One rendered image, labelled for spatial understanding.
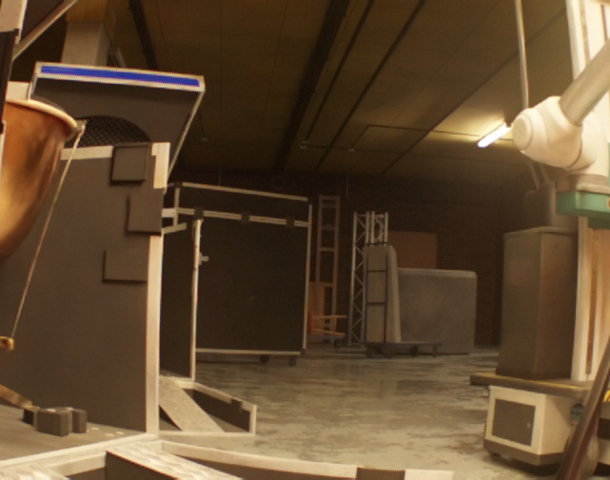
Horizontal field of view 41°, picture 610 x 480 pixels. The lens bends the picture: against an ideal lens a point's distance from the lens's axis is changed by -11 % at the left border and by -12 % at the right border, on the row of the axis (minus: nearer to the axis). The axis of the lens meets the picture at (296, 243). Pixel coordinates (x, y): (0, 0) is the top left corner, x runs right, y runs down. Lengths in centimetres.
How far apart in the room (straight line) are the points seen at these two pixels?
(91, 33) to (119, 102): 318
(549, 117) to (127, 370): 139
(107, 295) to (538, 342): 142
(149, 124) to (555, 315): 262
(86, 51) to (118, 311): 548
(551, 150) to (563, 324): 71
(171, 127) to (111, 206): 241
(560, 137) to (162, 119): 272
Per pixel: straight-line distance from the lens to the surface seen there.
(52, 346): 251
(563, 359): 302
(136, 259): 237
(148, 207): 236
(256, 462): 227
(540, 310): 296
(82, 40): 776
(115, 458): 205
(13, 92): 105
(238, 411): 381
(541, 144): 254
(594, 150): 270
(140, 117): 473
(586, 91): 249
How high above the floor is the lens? 53
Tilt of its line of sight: 4 degrees up
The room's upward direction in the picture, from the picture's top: 3 degrees clockwise
